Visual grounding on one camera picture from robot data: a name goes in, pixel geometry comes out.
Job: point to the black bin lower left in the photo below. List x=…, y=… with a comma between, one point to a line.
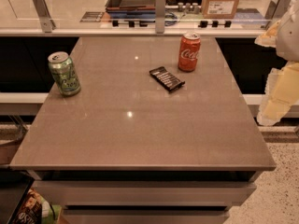
x=13, y=189

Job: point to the black rxbar chocolate bar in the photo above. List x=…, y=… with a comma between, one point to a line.
x=166, y=79

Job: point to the table drawer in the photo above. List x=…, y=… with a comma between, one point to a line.
x=144, y=193
x=144, y=217

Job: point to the cardboard box with label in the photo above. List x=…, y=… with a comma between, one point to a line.
x=219, y=9

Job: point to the lower table drawer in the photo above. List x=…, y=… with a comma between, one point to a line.
x=144, y=217

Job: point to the snack bag on floor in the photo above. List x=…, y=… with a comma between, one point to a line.
x=31, y=209

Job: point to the metal glass bracket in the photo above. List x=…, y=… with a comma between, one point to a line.
x=46, y=22
x=159, y=16
x=276, y=9

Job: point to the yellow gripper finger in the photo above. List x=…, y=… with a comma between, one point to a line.
x=268, y=39
x=281, y=93

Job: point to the right metal glass bracket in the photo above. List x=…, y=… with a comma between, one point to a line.
x=276, y=9

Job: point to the middle metal glass bracket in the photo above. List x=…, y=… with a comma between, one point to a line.
x=159, y=16

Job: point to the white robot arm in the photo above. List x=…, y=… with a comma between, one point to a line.
x=287, y=42

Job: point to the upper table drawer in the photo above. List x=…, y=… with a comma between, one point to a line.
x=144, y=193

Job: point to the orange Coca-Cola can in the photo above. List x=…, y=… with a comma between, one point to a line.
x=188, y=51

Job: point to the green soda can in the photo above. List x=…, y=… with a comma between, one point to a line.
x=64, y=73

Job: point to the left metal glass bracket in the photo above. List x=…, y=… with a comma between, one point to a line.
x=46, y=22

